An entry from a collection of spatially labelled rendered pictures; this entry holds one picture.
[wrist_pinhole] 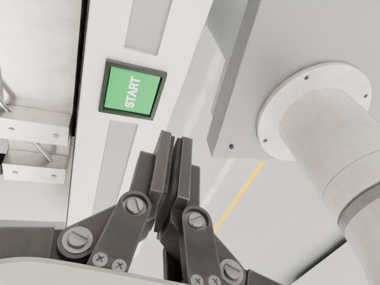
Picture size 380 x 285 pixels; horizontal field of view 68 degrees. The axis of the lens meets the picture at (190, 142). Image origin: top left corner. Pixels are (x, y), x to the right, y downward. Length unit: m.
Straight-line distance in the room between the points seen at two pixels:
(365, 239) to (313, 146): 0.13
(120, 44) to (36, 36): 0.12
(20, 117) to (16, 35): 0.10
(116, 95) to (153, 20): 0.08
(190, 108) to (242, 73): 1.11
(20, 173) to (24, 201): 0.21
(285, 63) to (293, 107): 0.07
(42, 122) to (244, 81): 0.27
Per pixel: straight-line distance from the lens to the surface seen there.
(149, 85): 0.28
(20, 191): 0.64
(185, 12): 0.26
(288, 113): 0.46
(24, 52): 0.37
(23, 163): 0.45
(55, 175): 0.45
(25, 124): 0.40
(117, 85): 0.28
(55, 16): 0.35
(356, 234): 0.36
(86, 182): 0.38
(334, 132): 0.40
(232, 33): 0.67
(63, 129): 0.39
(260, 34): 0.40
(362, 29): 0.47
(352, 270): 3.45
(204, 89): 1.46
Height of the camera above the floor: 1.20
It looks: 46 degrees down
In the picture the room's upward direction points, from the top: 167 degrees clockwise
